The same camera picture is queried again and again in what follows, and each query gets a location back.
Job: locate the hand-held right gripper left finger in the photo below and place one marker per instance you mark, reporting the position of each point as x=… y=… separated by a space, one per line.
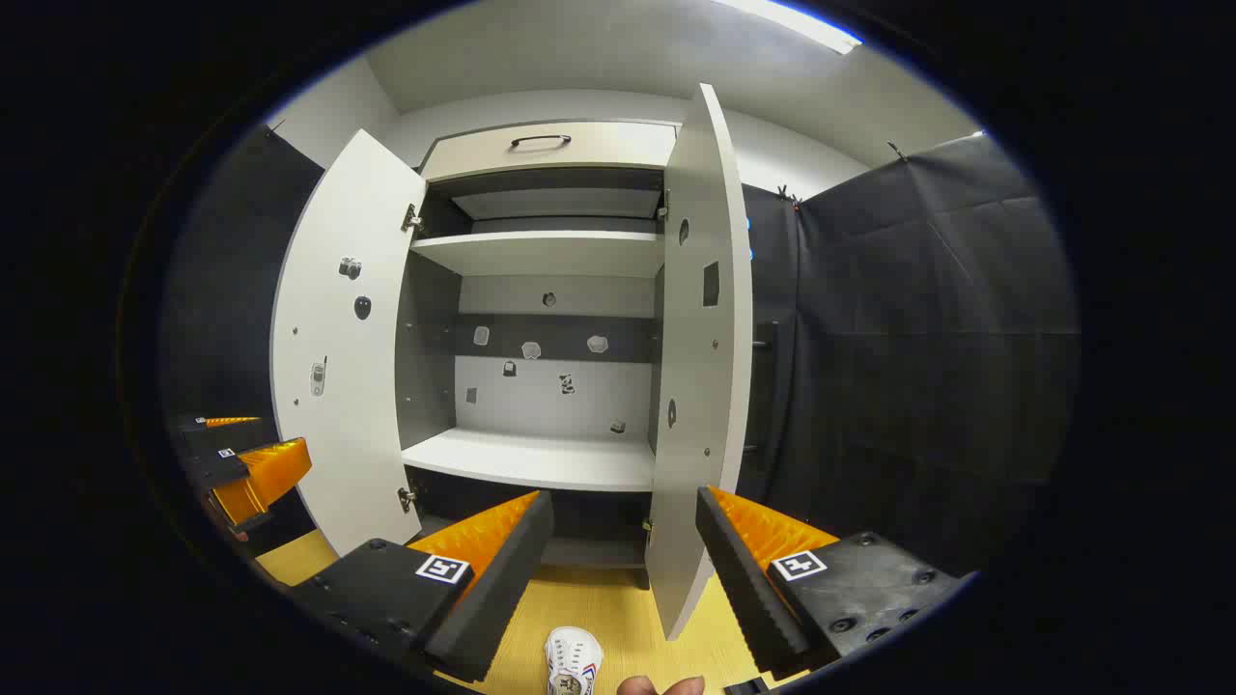
x=502 y=598

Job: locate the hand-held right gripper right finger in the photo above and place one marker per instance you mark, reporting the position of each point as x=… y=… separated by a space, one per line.
x=748 y=598

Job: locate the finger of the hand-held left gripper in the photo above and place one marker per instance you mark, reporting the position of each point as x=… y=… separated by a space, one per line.
x=266 y=473
x=217 y=436

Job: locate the white canvas shoe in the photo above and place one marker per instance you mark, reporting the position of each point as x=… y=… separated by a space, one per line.
x=570 y=652

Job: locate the white shoe cabinet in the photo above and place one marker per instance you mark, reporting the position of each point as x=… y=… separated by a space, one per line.
x=541 y=458

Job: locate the black backdrop cloth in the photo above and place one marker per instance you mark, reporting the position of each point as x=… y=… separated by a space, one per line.
x=917 y=338
x=222 y=290

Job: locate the long ceiling light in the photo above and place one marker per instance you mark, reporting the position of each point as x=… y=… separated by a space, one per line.
x=792 y=21

